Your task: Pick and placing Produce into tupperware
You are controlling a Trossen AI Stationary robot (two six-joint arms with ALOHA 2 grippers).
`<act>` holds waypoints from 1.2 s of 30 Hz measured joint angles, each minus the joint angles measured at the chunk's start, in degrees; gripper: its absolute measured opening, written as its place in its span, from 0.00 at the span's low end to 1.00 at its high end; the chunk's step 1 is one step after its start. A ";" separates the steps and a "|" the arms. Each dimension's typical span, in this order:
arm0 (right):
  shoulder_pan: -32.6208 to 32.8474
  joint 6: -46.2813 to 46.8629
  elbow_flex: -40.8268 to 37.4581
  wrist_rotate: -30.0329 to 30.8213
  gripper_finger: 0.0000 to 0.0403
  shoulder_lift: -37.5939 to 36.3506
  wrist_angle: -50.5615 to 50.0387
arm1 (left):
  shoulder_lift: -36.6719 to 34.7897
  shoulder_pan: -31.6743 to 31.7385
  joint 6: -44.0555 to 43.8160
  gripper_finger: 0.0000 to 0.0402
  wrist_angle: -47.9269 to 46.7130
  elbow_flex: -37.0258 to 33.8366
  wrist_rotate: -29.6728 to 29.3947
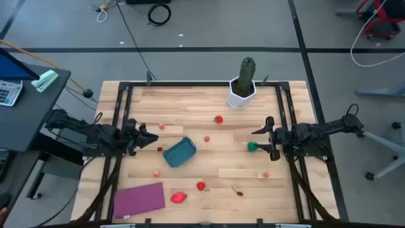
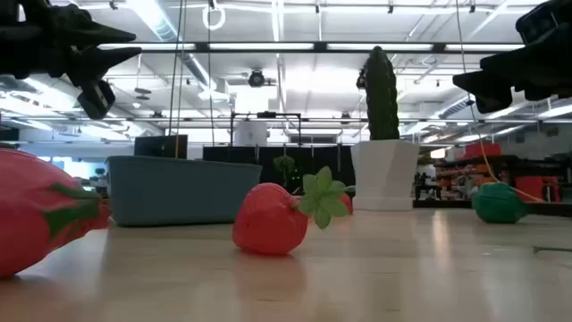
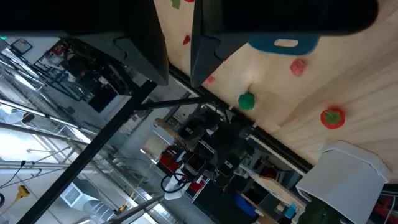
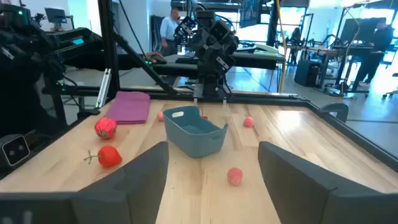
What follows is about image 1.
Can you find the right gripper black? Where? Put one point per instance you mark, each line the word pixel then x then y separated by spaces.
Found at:
pixel 276 136

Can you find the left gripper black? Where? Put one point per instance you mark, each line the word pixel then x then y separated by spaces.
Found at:
pixel 131 136

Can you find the green ball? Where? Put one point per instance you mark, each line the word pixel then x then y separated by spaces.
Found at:
pixel 252 146

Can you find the pink dragon fruit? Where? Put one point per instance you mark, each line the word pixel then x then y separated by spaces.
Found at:
pixel 178 197

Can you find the red strawberry with leaf stem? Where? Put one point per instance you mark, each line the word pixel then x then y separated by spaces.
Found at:
pixel 201 186

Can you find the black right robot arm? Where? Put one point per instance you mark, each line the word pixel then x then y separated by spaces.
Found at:
pixel 319 130

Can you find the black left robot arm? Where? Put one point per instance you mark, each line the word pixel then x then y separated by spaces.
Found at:
pixel 79 126

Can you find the teal plastic tupperware container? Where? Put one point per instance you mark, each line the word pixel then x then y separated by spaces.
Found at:
pixel 179 152

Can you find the small dark red fruit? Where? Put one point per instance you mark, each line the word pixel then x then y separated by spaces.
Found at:
pixel 159 149

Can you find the small pink round fruit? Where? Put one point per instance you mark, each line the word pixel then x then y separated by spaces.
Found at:
pixel 161 126
pixel 266 174
pixel 207 138
pixel 156 173

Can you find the white hexagonal plant pot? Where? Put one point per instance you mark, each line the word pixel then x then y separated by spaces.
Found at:
pixel 237 100

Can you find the red strawberry small green cap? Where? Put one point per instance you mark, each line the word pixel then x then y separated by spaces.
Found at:
pixel 218 119

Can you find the purple flat mat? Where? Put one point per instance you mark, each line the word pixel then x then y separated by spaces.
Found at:
pixel 139 200

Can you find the green cactus plant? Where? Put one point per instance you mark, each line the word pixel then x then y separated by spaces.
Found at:
pixel 246 76

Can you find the black ball knob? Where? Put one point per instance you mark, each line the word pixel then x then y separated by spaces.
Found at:
pixel 87 93

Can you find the mint green stapler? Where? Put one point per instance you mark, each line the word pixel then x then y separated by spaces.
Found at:
pixel 45 80

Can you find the grey office chair base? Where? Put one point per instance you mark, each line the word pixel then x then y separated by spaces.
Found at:
pixel 384 145

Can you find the dark grey desk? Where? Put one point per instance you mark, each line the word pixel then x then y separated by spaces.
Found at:
pixel 28 120

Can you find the grey desk calculator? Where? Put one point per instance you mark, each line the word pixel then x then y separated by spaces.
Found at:
pixel 9 92

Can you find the computer monitor blue screen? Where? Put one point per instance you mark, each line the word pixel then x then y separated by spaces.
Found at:
pixel 12 68

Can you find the person's hand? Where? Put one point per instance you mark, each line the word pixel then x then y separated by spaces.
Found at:
pixel 2 215

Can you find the red and black cart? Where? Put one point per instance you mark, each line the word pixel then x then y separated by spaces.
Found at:
pixel 381 22

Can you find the black metal table frame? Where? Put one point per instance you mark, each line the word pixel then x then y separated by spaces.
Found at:
pixel 205 84

